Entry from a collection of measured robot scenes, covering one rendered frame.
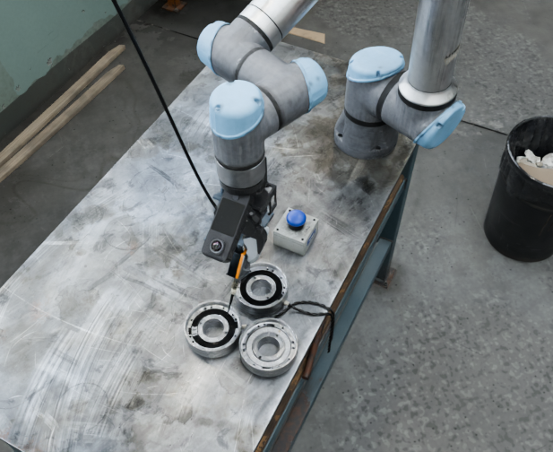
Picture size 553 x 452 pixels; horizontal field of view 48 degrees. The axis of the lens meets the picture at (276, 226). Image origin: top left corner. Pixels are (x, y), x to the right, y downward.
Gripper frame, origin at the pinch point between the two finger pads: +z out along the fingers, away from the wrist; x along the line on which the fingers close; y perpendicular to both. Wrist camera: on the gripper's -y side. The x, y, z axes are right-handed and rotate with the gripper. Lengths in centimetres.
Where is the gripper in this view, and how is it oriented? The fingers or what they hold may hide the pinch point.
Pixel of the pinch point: (241, 257)
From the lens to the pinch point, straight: 110.6
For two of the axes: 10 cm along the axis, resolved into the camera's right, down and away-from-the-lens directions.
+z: 0.1, 6.2, 7.9
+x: -8.9, -3.5, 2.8
